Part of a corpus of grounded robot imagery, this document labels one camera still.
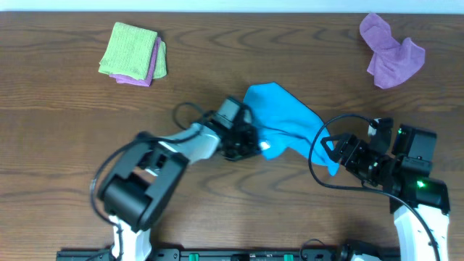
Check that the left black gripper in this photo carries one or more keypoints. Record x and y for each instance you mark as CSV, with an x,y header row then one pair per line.
x,y
248,138

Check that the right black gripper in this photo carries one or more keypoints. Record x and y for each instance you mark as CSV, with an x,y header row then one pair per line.
x,y
349,158

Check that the blue microfiber cloth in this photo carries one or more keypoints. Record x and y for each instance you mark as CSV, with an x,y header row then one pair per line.
x,y
284,122

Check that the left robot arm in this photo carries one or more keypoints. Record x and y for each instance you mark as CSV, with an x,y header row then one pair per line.
x,y
135,183

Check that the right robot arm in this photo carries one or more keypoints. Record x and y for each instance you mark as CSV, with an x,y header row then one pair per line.
x,y
401,165

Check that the folded green cloth bottom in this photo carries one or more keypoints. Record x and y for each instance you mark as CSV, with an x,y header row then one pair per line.
x,y
160,70

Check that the folded green cloth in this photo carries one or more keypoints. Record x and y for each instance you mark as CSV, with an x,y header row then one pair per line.
x,y
160,70
129,51

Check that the crumpled purple cloth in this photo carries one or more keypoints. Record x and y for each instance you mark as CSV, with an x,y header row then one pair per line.
x,y
392,62

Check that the folded green cloth top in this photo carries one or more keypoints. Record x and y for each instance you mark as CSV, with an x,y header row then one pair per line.
x,y
129,51

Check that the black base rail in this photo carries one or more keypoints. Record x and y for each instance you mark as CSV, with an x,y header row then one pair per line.
x,y
184,255

